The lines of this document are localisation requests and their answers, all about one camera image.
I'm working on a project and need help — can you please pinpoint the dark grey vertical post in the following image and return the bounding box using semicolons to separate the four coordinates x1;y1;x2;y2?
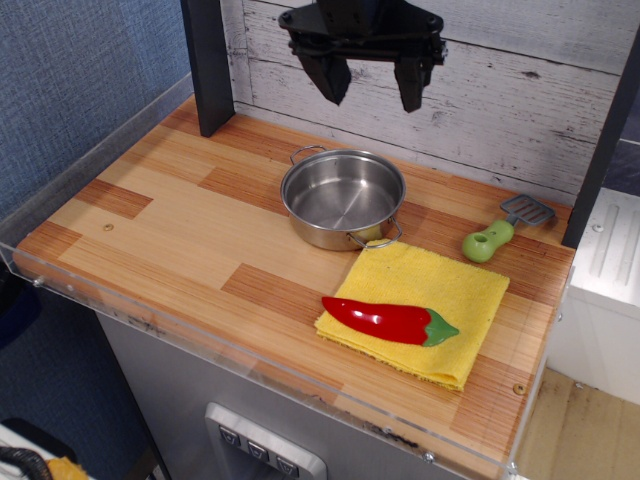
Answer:
180;0;235;137

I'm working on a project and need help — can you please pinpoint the green handled toy spatula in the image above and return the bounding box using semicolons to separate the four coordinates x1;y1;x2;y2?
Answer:
462;194;555;263

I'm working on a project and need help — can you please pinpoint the yellow object bottom left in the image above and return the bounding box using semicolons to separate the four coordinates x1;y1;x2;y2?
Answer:
46;457;90;480

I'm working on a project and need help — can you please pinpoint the clear acrylic guard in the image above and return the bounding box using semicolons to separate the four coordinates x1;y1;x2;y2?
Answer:
14;94;572;479

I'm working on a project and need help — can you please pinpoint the yellow folded cloth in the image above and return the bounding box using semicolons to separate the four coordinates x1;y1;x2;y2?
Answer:
315;242;510;391

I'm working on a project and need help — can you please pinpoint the black braided cable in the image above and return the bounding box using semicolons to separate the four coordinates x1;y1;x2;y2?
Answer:
0;447;51;480

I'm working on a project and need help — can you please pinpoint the silver dispenser panel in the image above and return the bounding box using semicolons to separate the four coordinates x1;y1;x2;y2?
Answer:
205;402;328;479

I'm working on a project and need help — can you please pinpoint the white side cabinet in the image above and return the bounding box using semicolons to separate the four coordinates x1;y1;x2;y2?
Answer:
547;188;639;404

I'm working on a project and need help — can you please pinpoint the silver steel pot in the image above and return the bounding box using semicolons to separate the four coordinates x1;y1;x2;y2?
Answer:
280;145;406;251

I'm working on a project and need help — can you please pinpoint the grey toy fridge cabinet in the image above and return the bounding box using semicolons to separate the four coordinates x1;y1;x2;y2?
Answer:
99;315;506;479

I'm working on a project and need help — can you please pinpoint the red toy chili pepper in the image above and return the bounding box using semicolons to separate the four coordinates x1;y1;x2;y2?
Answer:
322;297;460;347

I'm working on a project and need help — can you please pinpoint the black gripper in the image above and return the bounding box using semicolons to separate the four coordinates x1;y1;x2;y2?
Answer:
278;1;447;113

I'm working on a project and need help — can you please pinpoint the dark right vertical post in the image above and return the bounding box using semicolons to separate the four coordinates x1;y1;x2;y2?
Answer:
561;32;639;249

